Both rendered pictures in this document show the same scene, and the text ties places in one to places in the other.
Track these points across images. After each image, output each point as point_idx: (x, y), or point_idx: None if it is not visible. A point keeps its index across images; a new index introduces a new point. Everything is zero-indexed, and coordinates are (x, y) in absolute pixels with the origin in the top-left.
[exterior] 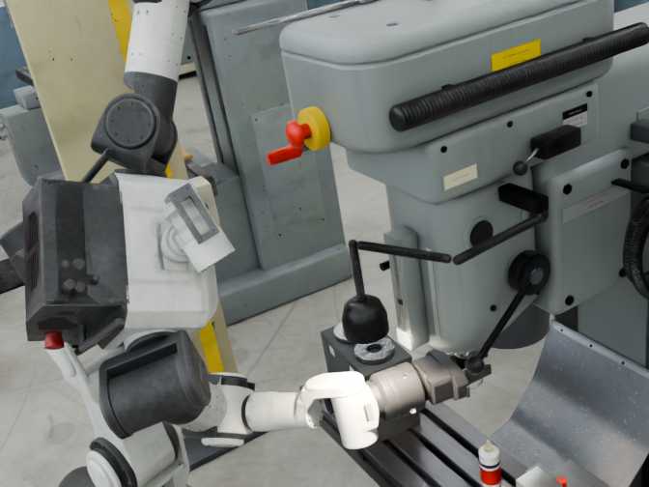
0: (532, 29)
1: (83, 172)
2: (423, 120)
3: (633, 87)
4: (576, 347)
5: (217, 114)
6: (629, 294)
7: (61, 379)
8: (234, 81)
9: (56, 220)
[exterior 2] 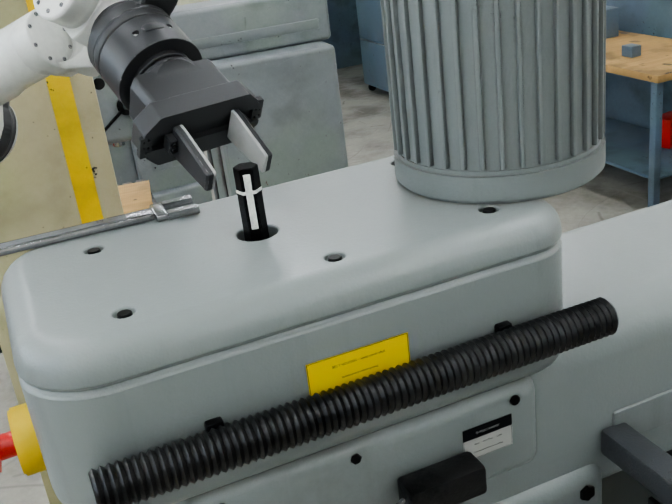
0: (391, 319)
1: (1, 273)
2: (143, 498)
3: (604, 378)
4: None
5: (220, 184)
6: None
7: (2, 489)
8: (237, 149)
9: None
